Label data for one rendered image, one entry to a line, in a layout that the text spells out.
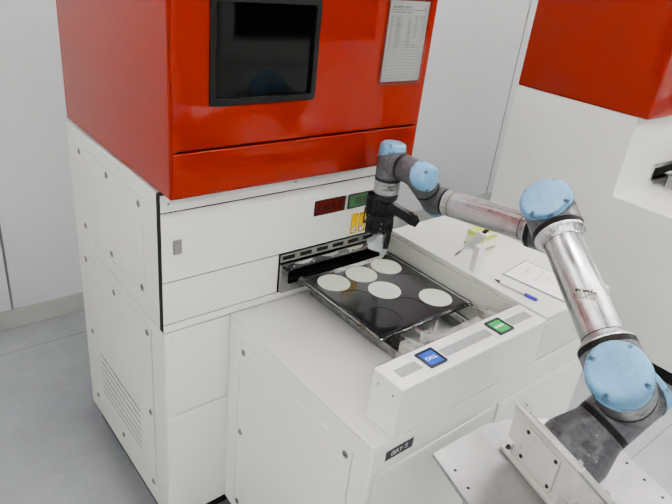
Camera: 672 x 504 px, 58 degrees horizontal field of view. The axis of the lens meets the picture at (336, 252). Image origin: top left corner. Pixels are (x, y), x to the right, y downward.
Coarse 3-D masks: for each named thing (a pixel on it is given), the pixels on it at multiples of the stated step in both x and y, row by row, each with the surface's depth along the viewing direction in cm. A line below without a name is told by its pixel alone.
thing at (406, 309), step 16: (384, 256) 200; (336, 272) 187; (400, 272) 191; (416, 272) 192; (320, 288) 177; (352, 288) 179; (400, 288) 182; (416, 288) 183; (432, 288) 184; (352, 304) 171; (368, 304) 172; (384, 304) 173; (400, 304) 174; (416, 304) 175; (368, 320) 165; (384, 320) 165; (400, 320) 166; (416, 320) 167
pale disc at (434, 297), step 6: (420, 294) 180; (426, 294) 180; (432, 294) 181; (438, 294) 181; (444, 294) 182; (426, 300) 177; (432, 300) 178; (438, 300) 178; (444, 300) 178; (450, 300) 179
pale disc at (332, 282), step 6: (324, 276) 184; (330, 276) 184; (336, 276) 184; (342, 276) 185; (318, 282) 180; (324, 282) 180; (330, 282) 181; (336, 282) 181; (342, 282) 182; (348, 282) 182; (324, 288) 177; (330, 288) 178; (336, 288) 178; (342, 288) 178
